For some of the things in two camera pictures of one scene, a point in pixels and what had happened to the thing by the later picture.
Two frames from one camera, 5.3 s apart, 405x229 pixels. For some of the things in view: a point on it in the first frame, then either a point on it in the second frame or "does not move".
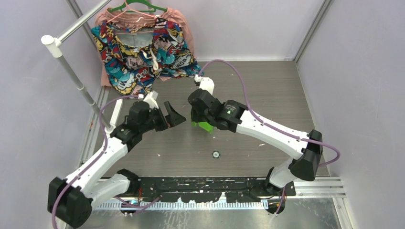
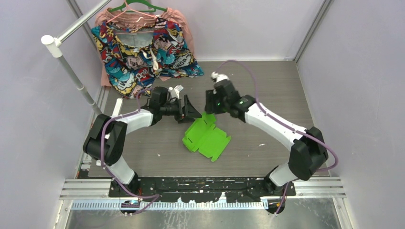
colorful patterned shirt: x=134 y=59 does not move
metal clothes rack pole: x=55 y=45 does not move
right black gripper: x=194 y=118 to x=210 y=108
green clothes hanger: x=124 y=5 does not move
